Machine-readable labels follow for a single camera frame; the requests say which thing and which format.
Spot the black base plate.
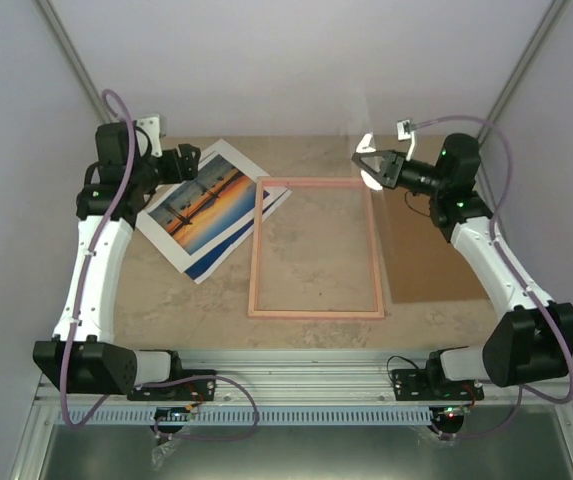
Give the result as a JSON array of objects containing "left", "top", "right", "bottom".
[
  {"left": 127, "top": 369, "right": 216, "bottom": 403},
  {"left": 389, "top": 368, "right": 485, "bottom": 402}
]

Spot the sunset photo print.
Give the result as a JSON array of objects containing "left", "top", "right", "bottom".
[{"left": 146, "top": 153, "right": 278, "bottom": 279}]

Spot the purple cable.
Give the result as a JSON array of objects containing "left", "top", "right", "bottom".
[
  {"left": 405, "top": 115, "right": 573, "bottom": 442},
  {"left": 58, "top": 89, "right": 260, "bottom": 442}
]

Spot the corner aluminium post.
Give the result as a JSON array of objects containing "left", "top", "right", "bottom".
[
  {"left": 33, "top": 0, "right": 111, "bottom": 123},
  {"left": 475, "top": 0, "right": 570, "bottom": 141}
]

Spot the brown cardboard backing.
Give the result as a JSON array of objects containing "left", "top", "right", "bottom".
[{"left": 371, "top": 189, "right": 488, "bottom": 304}]

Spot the right corner aluminium post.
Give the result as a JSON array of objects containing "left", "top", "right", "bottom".
[{"left": 475, "top": 0, "right": 570, "bottom": 141}]

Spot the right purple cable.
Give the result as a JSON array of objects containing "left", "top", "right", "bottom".
[{"left": 405, "top": 115, "right": 573, "bottom": 442}]

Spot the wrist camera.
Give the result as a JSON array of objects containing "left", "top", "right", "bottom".
[
  {"left": 135, "top": 114, "right": 166, "bottom": 157},
  {"left": 396, "top": 119, "right": 417, "bottom": 161}
]

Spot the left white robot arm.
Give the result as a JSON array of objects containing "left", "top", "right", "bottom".
[{"left": 32, "top": 114, "right": 200, "bottom": 399}]

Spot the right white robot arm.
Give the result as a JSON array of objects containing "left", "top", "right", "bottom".
[{"left": 352, "top": 133, "right": 573, "bottom": 404}]

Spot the white mat board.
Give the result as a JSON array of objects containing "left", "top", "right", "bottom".
[{"left": 135, "top": 138, "right": 293, "bottom": 286}]

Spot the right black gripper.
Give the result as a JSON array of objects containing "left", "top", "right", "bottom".
[{"left": 353, "top": 150, "right": 447, "bottom": 197}]

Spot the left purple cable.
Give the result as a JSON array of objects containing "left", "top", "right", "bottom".
[{"left": 58, "top": 89, "right": 260, "bottom": 442}]

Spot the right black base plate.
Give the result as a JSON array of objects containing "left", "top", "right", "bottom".
[{"left": 389, "top": 368, "right": 485, "bottom": 402}]

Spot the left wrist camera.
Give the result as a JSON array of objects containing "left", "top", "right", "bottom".
[{"left": 135, "top": 114, "right": 166, "bottom": 157}]

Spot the pink picture frame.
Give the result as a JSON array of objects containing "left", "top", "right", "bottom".
[{"left": 247, "top": 177, "right": 385, "bottom": 321}]

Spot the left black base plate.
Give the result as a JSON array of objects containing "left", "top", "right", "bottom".
[{"left": 127, "top": 369, "right": 216, "bottom": 403}]

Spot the left corner aluminium post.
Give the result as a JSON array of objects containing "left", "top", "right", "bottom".
[{"left": 33, "top": 0, "right": 111, "bottom": 123}]

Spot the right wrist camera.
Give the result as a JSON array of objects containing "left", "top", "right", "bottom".
[{"left": 396, "top": 119, "right": 417, "bottom": 161}]

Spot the aluminium rail base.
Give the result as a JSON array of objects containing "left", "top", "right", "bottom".
[{"left": 34, "top": 349, "right": 573, "bottom": 406}]

